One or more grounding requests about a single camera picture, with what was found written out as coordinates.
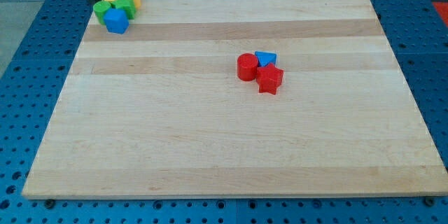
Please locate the blue cube block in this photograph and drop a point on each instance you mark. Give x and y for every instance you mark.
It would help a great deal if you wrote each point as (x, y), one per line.
(116, 21)

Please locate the red cylinder block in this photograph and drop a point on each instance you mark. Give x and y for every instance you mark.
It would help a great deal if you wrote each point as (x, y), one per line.
(247, 65)

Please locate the red star block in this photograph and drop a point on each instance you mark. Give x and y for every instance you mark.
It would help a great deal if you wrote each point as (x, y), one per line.
(269, 78)

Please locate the blue triangle block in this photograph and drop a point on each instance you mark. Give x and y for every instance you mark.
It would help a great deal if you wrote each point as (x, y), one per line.
(265, 58)

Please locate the light wooden board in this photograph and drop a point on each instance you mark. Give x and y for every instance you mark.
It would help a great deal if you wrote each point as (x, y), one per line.
(159, 111)

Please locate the green star block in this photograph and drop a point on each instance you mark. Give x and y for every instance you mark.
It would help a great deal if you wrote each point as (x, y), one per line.
(127, 6)

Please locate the green cylinder block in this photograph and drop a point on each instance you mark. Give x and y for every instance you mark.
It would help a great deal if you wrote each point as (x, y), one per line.
(100, 9)

